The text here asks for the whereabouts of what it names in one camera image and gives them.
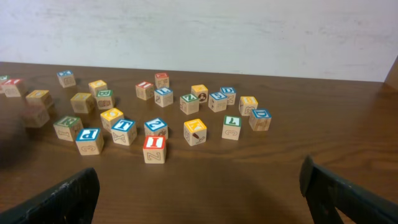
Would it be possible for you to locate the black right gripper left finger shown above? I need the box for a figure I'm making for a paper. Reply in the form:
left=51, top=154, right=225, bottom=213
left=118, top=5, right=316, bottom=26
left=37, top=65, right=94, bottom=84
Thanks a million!
left=1, top=167, right=100, bottom=223

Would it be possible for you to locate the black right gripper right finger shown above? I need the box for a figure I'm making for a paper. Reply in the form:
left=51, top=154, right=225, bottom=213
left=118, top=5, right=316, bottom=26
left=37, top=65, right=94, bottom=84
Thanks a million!
left=299, top=156, right=397, bottom=224

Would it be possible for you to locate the red U block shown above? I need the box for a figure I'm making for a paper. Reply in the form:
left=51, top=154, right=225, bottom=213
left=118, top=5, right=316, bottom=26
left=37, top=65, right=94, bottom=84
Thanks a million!
left=21, top=105, right=50, bottom=128

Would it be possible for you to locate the blue P block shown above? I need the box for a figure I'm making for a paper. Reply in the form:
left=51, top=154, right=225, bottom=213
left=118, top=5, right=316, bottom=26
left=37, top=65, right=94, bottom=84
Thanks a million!
left=75, top=128, right=104, bottom=156

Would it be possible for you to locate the green R block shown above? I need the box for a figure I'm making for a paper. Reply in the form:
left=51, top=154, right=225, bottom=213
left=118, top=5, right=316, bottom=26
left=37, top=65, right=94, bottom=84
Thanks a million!
left=53, top=116, right=83, bottom=141

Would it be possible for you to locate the blue T block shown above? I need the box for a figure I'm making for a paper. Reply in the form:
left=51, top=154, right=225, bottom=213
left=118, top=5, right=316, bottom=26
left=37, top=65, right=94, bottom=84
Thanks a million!
left=111, top=119, right=137, bottom=146

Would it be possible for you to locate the yellow block centre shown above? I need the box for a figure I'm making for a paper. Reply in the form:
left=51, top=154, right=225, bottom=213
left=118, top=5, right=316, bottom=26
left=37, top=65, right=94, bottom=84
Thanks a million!
left=100, top=108, right=124, bottom=132

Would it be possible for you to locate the red i block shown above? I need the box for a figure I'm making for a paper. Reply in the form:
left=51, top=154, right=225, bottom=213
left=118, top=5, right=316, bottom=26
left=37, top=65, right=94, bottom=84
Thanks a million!
left=142, top=136, right=167, bottom=164
left=136, top=82, right=154, bottom=100

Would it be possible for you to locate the blue D block front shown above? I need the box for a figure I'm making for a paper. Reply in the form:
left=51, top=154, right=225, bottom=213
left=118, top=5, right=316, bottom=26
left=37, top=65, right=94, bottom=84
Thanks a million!
left=249, top=109, right=272, bottom=131

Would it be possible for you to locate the blue d block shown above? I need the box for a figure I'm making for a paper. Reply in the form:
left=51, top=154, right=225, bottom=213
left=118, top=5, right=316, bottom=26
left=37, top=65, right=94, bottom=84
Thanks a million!
left=220, top=86, right=236, bottom=105
left=249, top=109, right=272, bottom=131

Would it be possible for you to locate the yellow block beside B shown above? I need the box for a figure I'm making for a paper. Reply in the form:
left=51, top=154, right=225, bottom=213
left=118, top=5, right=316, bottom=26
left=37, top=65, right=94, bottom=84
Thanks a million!
left=70, top=93, right=95, bottom=114

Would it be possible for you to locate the yellow O block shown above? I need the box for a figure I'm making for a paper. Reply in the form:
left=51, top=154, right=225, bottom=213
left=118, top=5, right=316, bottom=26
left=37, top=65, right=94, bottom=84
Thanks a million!
left=25, top=90, right=54, bottom=109

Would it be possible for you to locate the green B block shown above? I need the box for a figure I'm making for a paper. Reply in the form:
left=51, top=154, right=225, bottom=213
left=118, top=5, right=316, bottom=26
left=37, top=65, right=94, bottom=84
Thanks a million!
left=96, top=90, right=115, bottom=110

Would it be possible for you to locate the blue 2 block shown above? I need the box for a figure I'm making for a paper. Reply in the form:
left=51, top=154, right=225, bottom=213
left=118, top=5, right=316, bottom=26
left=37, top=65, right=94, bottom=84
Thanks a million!
left=144, top=118, right=169, bottom=139

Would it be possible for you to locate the green 7 block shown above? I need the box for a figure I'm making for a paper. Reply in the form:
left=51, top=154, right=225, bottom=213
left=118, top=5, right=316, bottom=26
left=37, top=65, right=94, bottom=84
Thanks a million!
left=222, top=115, right=242, bottom=141

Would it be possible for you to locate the yellow block right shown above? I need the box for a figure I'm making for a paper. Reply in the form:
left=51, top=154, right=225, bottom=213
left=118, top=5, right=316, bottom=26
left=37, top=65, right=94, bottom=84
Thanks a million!
left=239, top=96, right=258, bottom=116

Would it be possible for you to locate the yellow block rear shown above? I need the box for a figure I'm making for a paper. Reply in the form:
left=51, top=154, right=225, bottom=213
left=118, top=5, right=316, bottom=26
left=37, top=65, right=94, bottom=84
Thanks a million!
left=88, top=80, right=108, bottom=97

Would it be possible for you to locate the blue X block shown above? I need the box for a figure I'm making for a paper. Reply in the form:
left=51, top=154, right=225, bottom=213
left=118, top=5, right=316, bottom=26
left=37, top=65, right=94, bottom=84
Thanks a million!
left=57, top=70, right=76, bottom=88

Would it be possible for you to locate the red Y block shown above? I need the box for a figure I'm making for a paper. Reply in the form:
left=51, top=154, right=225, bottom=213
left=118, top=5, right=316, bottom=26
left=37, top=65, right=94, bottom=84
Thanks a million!
left=1, top=79, right=27, bottom=98

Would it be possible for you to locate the red I block rear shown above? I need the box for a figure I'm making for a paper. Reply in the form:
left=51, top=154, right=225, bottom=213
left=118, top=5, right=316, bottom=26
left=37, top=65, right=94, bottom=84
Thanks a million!
left=136, top=82, right=154, bottom=100

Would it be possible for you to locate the blue L block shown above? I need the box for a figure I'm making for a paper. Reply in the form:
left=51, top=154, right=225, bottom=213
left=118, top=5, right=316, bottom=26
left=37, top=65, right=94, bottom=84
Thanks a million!
left=154, top=87, right=174, bottom=107

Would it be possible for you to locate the blue D block rear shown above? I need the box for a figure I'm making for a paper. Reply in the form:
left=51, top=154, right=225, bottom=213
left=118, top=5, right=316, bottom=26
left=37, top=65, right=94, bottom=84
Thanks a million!
left=220, top=86, right=236, bottom=105

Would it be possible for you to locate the yellow pen picture block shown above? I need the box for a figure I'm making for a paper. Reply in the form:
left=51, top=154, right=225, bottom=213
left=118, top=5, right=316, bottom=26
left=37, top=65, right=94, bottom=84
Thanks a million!
left=183, top=119, right=207, bottom=146

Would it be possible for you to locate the blue 5 block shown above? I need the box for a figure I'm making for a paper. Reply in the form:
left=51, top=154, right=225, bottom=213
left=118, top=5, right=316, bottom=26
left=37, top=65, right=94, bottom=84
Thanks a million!
left=208, top=92, right=228, bottom=113

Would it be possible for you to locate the green F block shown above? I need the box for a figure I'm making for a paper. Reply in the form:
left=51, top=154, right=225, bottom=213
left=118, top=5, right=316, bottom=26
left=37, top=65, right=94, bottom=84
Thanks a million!
left=0, top=75, right=10, bottom=94

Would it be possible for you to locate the red H block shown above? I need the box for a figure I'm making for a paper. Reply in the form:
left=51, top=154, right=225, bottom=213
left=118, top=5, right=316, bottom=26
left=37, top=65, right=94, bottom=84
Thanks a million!
left=155, top=73, right=170, bottom=89

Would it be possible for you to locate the green Z block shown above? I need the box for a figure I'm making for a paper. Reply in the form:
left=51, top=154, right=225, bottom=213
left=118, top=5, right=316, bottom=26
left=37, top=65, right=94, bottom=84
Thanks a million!
left=180, top=93, right=200, bottom=115

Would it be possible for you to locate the yellow monkey picture block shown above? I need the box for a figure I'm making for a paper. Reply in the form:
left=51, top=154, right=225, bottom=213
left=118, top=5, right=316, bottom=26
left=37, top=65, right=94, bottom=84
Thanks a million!
left=191, top=84, right=208, bottom=103

